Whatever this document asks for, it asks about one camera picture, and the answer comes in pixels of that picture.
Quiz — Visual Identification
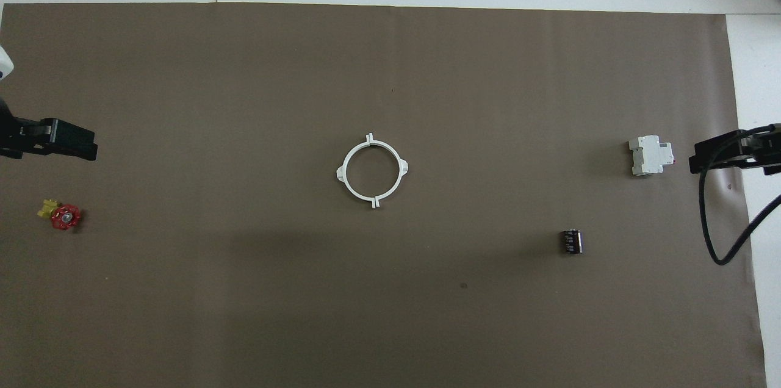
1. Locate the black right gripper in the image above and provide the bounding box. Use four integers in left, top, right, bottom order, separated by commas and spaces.
689, 124, 781, 176

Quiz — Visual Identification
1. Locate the white half ring pipe clamp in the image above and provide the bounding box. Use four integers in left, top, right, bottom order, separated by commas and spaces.
369, 132, 408, 209
336, 134, 376, 206

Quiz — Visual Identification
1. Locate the grey circuit breaker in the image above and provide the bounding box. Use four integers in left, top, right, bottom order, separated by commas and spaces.
628, 135, 675, 177

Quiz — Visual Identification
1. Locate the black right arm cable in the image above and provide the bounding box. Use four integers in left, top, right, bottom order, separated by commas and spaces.
699, 124, 781, 265

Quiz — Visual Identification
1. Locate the red and yellow valve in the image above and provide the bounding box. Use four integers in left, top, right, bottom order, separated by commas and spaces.
38, 198, 81, 231

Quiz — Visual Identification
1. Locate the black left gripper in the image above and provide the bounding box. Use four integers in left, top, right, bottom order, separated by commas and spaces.
0, 98, 98, 162

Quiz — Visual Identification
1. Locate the brown paper mat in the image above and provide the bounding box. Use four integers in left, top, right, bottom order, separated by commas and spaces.
0, 2, 768, 388

